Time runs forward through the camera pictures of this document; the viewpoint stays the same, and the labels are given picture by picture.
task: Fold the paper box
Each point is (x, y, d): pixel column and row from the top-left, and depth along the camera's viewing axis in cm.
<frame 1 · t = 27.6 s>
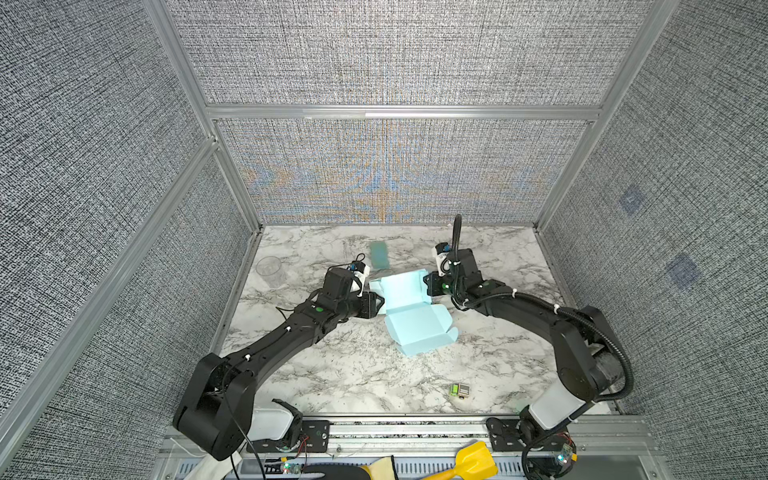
left hand: (378, 301, 84), fingers open
right hand: (424, 277, 92), fingers closed
light blue paper box: (414, 321, 88), point 8 cm above the table
clear plastic cup: (272, 270, 105), point 3 cm above the table
small green electronic module: (459, 390, 80), point 3 cm above the table

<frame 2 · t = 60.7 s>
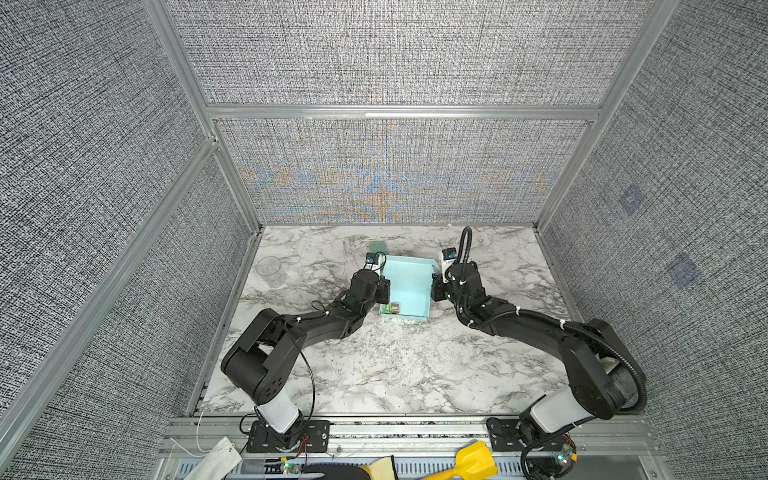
left hand: (385, 278, 92), fingers closed
right hand: (433, 273, 90), fingers closed
light blue paper box: (410, 285, 94), point 9 cm above the table
small green electronic module: (393, 308, 95), point 4 cm above the table
the other named things where they were.

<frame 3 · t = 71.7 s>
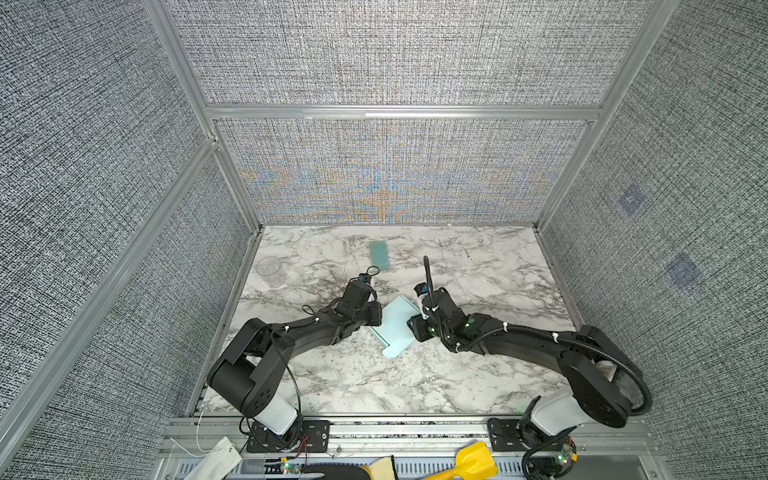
left hand: (381, 311, 92), fingers closed
right hand: (412, 320, 88), fingers open
light blue paper box: (394, 328, 90), point 4 cm above the table
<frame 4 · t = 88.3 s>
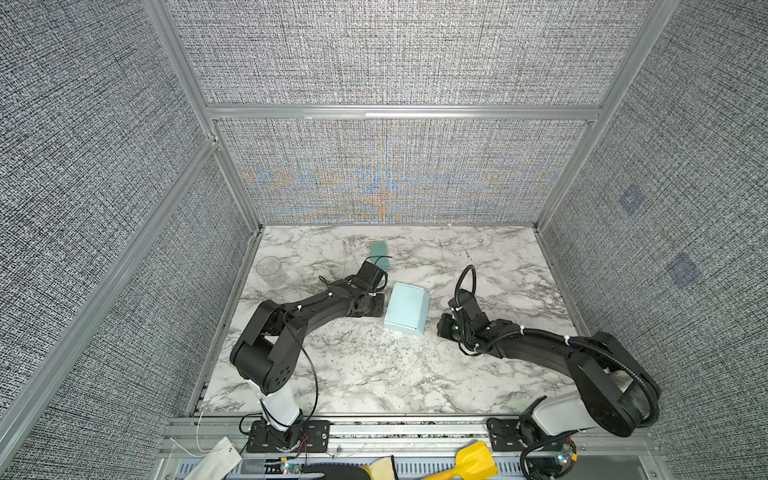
left hand: (378, 308, 93), fingers open
right hand: (435, 324, 91), fingers closed
light blue paper box: (408, 308, 95), point 3 cm above the table
